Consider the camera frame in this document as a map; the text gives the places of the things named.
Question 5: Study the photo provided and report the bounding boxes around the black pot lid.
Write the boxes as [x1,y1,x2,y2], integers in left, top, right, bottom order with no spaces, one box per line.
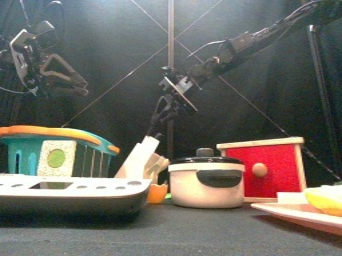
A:
[170,147,244,165]

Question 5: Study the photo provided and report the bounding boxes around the speckled card with green circle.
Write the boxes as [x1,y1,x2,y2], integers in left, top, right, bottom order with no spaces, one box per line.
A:
[35,139,79,178]

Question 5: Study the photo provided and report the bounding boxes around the brown toy egg shell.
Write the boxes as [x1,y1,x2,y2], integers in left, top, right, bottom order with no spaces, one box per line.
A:
[146,182,170,205]

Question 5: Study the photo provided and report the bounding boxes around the white toy pot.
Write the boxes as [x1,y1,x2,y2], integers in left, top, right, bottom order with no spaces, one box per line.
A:
[167,161,247,210]

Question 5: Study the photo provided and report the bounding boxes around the wooden box with red drawer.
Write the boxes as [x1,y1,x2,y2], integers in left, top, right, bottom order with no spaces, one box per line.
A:
[215,136,309,204]

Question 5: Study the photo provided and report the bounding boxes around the white holed tray, black base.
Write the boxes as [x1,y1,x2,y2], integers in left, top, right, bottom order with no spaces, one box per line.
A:
[0,172,154,218]

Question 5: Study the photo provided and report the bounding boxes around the white plate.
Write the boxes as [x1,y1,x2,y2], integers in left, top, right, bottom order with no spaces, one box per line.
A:
[250,201,342,237]

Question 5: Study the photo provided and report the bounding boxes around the yellow fruit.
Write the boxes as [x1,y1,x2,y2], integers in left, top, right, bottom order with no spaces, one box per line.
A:
[303,184,342,217]

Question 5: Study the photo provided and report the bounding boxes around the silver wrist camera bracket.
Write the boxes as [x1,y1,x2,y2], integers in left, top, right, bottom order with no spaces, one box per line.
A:
[159,75,200,113]
[8,28,40,97]

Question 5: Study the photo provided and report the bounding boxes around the thin diagonal brace wire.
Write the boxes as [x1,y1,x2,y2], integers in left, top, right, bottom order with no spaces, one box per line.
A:
[128,0,342,183]
[61,0,224,128]

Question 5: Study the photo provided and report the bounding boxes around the vertical metal frame pole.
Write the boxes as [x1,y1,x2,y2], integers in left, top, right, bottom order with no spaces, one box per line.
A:
[166,0,176,162]

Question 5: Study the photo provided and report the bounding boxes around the teal basket with orange handle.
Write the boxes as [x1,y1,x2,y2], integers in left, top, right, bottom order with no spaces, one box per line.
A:
[0,125,122,178]

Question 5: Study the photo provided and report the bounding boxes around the black side frame pole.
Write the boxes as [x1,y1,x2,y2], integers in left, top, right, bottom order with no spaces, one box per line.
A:
[306,23,342,179]

